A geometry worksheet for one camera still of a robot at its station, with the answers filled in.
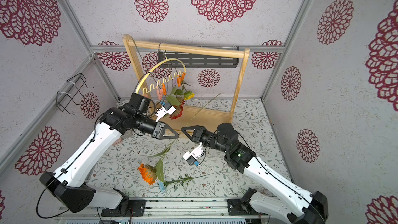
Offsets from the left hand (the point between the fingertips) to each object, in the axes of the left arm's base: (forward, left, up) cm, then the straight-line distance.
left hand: (175, 138), depth 61 cm
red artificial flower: (+37, +3, -11) cm, 39 cm away
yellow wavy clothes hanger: (+58, +14, -16) cm, 62 cm away
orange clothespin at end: (+45, 0, -5) cm, 45 cm away
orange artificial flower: (-13, +8, -3) cm, 16 cm away
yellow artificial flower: (+41, -2, -17) cm, 44 cm away
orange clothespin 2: (+40, +2, -4) cm, 40 cm away
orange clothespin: (+27, +8, +1) cm, 28 cm away
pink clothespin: (+24, +10, +1) cm, 26 cm away
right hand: (+5, -4, +5) cm, 8 cm away
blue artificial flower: (-11, +9, -27) cm, 31 cm away
